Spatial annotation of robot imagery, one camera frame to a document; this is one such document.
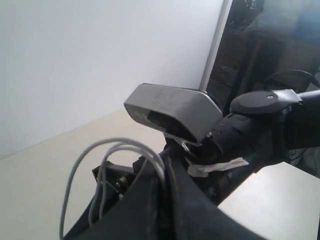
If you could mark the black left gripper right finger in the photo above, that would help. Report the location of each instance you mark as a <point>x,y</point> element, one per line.
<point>195,217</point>

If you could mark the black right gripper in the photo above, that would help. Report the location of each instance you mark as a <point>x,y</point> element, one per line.
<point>119,178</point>

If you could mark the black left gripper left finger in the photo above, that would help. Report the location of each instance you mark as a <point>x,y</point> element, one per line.
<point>141,214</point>

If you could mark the white tape strip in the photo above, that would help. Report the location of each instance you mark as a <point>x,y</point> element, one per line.
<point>202,171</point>

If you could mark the dark background shelving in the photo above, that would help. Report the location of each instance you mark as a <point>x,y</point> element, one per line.
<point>274,45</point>

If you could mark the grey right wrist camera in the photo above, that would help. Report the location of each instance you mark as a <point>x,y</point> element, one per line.
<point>183,113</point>

